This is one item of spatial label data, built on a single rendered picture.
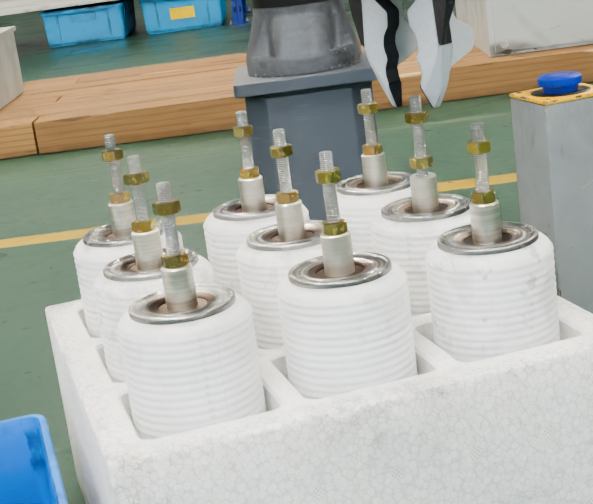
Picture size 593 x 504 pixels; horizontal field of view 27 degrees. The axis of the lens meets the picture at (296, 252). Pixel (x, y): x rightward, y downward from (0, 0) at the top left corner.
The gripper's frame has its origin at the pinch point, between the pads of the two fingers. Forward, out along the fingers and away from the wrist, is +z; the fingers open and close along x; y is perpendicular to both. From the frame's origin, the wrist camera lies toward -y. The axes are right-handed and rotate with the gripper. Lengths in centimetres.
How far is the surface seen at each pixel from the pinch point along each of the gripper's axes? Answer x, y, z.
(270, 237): 7.4, -10.6, 9.9
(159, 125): 167, 110, 32
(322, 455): -8.6, -23.8, 20.1
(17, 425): 24.6, -26.8, 23.7
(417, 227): -2.0, -3.2, 10.3
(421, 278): -2.2, -3.6, 14.5
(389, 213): 1.8, -2.1, 9.8
